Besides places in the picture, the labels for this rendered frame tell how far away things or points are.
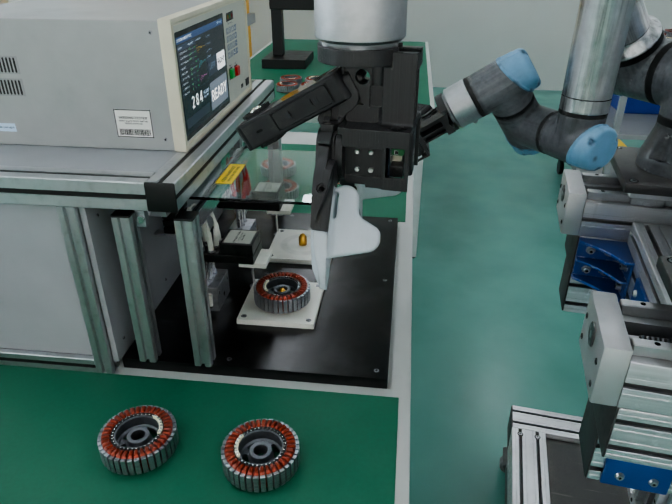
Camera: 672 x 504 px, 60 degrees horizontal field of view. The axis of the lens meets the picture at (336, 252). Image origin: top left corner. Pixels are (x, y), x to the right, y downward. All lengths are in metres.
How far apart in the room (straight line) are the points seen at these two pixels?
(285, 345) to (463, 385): 1.22
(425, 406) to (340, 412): 1.14
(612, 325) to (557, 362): 1.58
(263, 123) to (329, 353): 0.61
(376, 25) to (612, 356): 0.50
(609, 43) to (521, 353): 1.60
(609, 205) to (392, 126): 0.79
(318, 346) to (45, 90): 0.63
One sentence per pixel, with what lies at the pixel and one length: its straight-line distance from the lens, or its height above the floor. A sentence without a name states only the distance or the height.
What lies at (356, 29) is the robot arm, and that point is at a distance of 0.48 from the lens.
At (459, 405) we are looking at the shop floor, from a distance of 2.13.
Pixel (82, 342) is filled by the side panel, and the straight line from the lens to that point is 1.13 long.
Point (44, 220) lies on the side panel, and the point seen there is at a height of 1.04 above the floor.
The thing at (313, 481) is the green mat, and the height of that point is 0.75.
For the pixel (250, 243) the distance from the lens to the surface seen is 1.11.
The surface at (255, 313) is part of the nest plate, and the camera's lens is 1.16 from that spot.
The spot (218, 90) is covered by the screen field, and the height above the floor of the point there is 1.17.
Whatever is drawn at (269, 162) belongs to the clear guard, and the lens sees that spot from 1.08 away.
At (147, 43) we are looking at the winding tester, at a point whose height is 1.28.
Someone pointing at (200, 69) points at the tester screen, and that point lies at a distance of 1.08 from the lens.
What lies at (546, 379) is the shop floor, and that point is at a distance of 2.32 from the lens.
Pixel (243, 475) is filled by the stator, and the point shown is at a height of 0.78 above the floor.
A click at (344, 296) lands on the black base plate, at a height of 0.77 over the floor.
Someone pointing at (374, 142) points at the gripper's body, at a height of 1.28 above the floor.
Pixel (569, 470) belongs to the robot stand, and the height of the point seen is 0.21.
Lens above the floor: 1.43
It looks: 29 degrees down
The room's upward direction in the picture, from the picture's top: straight up
